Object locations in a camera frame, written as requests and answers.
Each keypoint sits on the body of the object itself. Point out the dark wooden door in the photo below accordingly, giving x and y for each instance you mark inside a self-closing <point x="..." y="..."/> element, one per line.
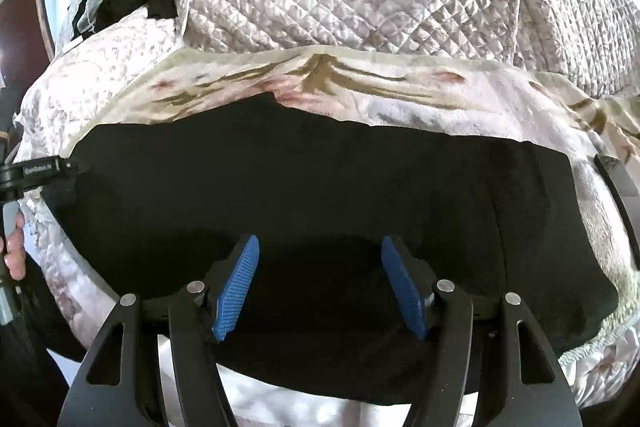
<point x="26" y="43"/>

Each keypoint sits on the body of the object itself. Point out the black pants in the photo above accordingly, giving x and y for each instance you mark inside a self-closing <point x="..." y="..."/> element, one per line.
<point x="157" y="205"/>

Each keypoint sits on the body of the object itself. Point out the floral fleece blanket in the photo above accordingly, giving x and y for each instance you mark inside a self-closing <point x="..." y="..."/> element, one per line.
<point x="431" y="94"/>

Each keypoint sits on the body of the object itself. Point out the black smartphone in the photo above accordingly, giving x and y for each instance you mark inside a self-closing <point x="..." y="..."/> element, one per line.
<point x="626" y="197"/>

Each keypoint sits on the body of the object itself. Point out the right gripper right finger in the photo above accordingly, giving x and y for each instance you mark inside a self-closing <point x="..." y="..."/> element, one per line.
<point x="521" y="382"/>

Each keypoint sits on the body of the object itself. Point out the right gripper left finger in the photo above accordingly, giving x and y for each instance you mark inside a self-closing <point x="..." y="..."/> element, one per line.
<point x="118" y="383"/>

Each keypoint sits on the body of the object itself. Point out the person's left hand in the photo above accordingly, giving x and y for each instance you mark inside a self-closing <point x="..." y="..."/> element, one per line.
<point x="15" y="256"/>

